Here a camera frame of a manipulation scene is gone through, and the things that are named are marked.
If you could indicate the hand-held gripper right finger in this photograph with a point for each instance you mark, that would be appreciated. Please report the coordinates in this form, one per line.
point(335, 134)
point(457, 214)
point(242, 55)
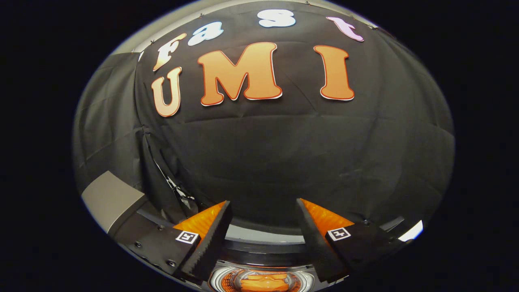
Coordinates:
point(314, 243)

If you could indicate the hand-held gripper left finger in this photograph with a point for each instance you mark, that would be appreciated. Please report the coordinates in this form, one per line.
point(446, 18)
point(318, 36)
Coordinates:
point(213, 243)

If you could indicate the dark grey washing machine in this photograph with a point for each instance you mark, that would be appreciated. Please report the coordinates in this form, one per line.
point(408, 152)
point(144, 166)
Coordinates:
point(221, 280)

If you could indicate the yellow polo shirt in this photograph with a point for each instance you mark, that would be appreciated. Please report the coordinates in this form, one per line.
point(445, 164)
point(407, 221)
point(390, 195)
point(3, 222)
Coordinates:
point(263, 283)

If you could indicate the black backdrop cloth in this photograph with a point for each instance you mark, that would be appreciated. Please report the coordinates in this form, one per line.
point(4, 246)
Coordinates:
point(284, 162)

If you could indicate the white board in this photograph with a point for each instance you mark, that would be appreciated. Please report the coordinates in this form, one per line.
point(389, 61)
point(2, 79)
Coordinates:
point(411, 232)

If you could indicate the grey cabinet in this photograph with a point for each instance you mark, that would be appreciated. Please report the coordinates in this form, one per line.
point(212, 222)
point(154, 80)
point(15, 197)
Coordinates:
point(109, 198)

